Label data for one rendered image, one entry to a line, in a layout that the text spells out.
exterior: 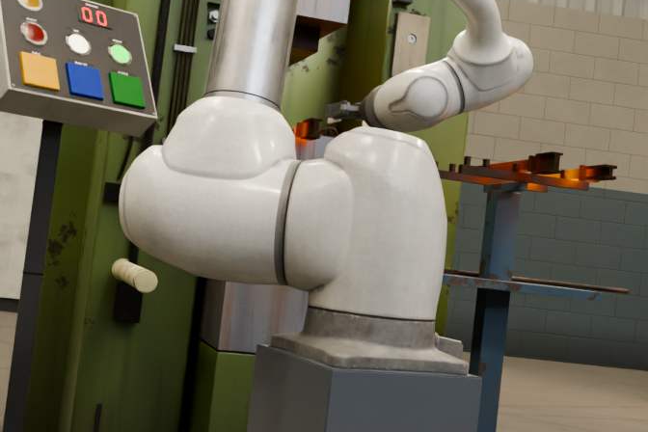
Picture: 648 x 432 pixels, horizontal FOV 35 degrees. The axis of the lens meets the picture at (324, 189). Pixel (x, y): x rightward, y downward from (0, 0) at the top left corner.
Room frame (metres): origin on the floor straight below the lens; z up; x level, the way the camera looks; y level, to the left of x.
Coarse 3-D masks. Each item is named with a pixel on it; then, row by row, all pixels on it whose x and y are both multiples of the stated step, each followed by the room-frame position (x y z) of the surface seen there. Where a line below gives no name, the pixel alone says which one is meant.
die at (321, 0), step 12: (300, 0) 2.40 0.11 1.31; (312, 0) 2.41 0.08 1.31; (324, 0) 2.42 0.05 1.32; (336, 0) 2.43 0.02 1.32; (348, 0) 2.44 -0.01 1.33; (300, 12) 2.40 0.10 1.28; (312, 12) 2.41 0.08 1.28; (324, 12) 2.42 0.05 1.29; (336, 12) 2.43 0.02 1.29; (348, 12) 2.44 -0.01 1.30; (300, 24) 2.50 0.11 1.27; (312, 24) 2.49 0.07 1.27; (324, 24) 2.47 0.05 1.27; (336, 24) 2.46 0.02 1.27; (324, 36) 2.61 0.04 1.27
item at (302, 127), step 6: (306, 120) 2.37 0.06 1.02; (312, 120) 2.32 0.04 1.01; (318, 120) 2.33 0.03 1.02; (300, 126) 2.40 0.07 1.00; (306, 126) 2.39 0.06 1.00; (312, 126) 2.33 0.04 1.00; (318, 126) 2.33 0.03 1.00; (300, 132) 2.40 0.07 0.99; (306, 132) 2.38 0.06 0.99; (312, 132) 2.33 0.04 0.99; (300, 138) 2.40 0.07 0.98; (306, 138) 2.37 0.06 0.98; (312, 138) 2.35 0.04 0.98; (318, 138) 2.34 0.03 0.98
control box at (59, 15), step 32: (0, 0) 2.02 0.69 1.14; (64, 0) 2.14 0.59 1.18; (0, 32) 1.99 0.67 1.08; (64, 32) 2.10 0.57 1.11; (96, 32) 2.16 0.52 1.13; (128, 32) 2.22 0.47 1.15; (0, 64) 1.98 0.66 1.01; (64, 64) 2.06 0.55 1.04; (96, 64) 2.12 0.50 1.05; (128, 64) 2.18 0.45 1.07; (0, 96) 1.96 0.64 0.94; (32, 96) 1.98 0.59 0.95; (64, 96) 2.02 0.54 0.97; (96, 128) 2.14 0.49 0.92; (128, 128) 2.17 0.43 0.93
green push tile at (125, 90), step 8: (112, 72) 2.13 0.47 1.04; (112, 80) 2.12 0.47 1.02; (120, 80) 2.13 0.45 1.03; (128, 80) 2.15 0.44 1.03; (136, 80) 2.16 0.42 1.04; (112, 88) 2.11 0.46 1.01; (120, 88) 2.12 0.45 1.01; (128, 88) 2.14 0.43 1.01; (136, 88) 2.15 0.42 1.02; (112, 96) 2.11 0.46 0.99; (120, 96) 2.11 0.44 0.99; (128, 96) 2.13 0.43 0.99; (136, 96) 2.14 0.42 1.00; (128, 104) 2.12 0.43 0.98; (136, 104) 2.13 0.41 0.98; (144, 104) 2.14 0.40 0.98
